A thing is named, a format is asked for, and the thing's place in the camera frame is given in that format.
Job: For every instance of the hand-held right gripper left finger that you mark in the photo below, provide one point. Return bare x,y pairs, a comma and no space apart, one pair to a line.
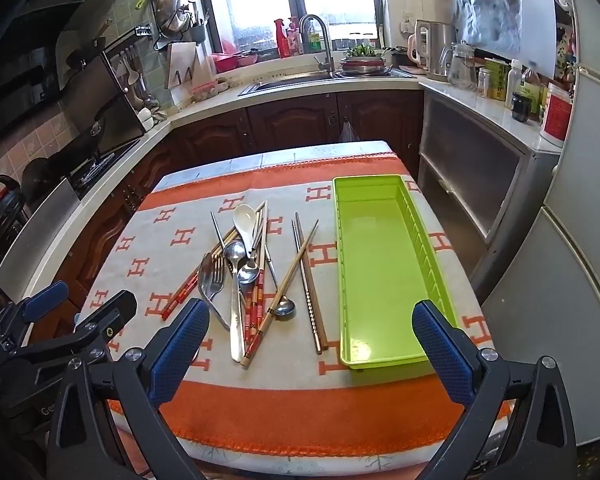
180,350

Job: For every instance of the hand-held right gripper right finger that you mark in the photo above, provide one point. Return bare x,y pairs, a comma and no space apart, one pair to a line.
445,355

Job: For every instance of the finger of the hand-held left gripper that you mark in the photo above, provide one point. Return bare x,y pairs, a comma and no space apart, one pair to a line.
112,310
45,296

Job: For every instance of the red striped bamboo chopstick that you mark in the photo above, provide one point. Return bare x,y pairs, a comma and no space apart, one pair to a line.
249,310
256,310
179,296
185,298
292,270

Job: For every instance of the metal fork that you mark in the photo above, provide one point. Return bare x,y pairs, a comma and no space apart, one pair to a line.
205,280
218,280

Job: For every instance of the medium metal spoon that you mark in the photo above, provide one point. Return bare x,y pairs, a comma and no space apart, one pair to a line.
248,273

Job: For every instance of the large metal spoon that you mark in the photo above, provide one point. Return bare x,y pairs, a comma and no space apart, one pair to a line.
234,254

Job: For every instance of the green plastic utensil tray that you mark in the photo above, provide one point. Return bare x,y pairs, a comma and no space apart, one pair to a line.
380,260

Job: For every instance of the white ceramic spoon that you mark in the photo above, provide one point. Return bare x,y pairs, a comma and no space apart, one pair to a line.
245,217

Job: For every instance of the brown wooden chopsticks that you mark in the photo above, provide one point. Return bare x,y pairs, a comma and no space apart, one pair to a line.
314,285

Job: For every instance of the orange patterned blanket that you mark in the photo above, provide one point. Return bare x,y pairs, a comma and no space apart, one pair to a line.
180,240

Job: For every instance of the gas stove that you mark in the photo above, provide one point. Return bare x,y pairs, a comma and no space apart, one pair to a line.
97,167

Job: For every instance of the white bowl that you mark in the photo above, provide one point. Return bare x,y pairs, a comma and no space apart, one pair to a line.
145,119

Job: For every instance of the grey cabinet frosted doors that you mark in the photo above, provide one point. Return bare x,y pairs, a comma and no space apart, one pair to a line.
470,160

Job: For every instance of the grey refrigerator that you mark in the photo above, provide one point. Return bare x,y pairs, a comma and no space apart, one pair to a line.
580,210

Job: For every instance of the dark glass stove screen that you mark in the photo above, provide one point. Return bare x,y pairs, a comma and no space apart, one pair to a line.
125,110

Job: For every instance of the clear food container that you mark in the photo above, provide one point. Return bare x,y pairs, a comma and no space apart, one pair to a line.
202,91

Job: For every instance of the black range hood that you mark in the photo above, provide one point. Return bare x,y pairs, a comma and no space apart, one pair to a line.
30,60

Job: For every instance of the small plastic bag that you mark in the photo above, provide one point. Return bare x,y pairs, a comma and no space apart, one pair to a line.
347,132

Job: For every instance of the brown wooden kitchen cabinets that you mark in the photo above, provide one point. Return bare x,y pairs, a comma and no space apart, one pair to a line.
280,120

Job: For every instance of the white cutting board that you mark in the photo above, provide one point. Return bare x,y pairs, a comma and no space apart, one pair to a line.
180,67

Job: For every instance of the dark glass jar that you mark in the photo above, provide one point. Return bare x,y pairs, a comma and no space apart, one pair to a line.
520,107

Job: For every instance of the white bucket red label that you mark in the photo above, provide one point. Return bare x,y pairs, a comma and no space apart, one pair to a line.
555,115

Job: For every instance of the pink plastic basin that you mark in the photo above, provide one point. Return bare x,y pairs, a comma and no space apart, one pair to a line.
225,62

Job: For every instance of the oil bottle green label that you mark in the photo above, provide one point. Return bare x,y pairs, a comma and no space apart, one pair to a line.
530,92

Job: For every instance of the white plastic bottle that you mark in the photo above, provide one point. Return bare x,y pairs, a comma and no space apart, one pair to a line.
514,85

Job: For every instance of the yellow green tin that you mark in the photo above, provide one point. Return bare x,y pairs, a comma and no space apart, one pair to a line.
495,80

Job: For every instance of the glass pitcher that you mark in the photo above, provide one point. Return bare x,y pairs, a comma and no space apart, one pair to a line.
460,67

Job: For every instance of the steel kitchen sink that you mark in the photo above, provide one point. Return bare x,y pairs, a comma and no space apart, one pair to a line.
290,82

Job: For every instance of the steel basin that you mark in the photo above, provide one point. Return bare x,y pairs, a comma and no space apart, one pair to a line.
362,66

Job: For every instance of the steel electric kettle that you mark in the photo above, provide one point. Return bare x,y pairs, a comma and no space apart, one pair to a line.
440,50

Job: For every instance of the green vegetables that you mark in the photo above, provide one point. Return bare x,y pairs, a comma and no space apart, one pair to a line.
362,51

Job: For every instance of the red spray bottle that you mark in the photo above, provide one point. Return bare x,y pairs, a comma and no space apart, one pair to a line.
282,40

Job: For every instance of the pink bottle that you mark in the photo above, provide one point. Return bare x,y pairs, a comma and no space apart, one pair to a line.
295,40

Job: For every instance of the green dish soap bottle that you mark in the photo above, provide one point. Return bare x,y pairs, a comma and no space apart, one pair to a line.
314,40

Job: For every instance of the steel sink faucet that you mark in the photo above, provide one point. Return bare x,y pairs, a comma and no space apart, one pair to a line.
325,40

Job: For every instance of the kitchen window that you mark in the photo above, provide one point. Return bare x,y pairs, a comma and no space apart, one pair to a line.
260,5

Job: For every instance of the hanging clear plastic bag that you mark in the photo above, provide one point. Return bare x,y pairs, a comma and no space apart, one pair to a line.
495,10

